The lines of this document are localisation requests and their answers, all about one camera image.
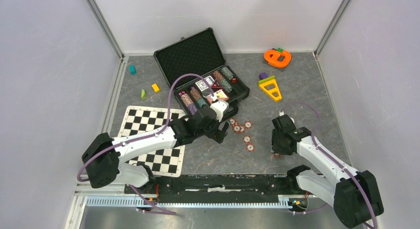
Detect red playing card deck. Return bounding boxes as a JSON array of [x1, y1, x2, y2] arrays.
[[207, 89, 229, 103]]

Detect green half-round block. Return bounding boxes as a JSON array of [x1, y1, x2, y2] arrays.
[[141, 89, 147, 100]]

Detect grey green chip roll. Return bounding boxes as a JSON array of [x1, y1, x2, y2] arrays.
[[221, 66, 234, 80]]

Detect yellow triangle toy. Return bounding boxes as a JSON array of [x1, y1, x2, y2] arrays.
[[258, 76, 282, 102]]

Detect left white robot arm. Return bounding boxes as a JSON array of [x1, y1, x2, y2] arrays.
[[77, 100, 229, 193]]

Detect black white chessboard mat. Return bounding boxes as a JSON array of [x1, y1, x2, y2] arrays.
[[117, 106, 185, 177]]

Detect pink brown chip roll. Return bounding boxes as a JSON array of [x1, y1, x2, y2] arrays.
[[180, 93, 194, 107]]

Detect brown 100 chip roll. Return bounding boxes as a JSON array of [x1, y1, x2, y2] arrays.
[[190, 87, 202, 102]]

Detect brown poker chip roll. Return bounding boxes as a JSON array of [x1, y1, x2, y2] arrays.
[[212, 71, 224, 84]]

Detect clear round disc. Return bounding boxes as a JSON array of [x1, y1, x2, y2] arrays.
[[202, 89, 213, 98]]

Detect teal poker chip roll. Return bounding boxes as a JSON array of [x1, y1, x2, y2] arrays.
[[196, 98, 208, 108]]

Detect purple toy block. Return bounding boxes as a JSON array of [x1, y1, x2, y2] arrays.
[[259, 72, 268, 80]]

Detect black poker carrying case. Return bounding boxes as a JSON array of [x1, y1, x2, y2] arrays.
[[154, 27, 250, 120]]

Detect green blue chip roll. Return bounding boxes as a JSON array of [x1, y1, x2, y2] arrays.
[[220, 78, 233, 93]]

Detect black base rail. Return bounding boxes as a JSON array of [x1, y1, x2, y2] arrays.
[[138, 174, 305, 207]]

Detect teal toy block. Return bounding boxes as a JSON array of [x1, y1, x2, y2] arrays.
[[129, 65, 137, 75]]

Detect purple poker chip roll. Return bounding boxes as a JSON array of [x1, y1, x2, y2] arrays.
[[187, 103, 198, 115]]

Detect yellow toy block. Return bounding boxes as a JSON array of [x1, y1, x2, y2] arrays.
[[152, 83, 160, 93]]

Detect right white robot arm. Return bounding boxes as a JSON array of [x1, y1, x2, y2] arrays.
[[271, 111, 384, 229]]

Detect orange toy track piece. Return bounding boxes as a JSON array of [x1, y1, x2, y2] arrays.
[[263, 49, 292, 68]]

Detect blue playing card deck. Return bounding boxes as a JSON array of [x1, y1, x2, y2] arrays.
[[195, 76, 215, 92]]

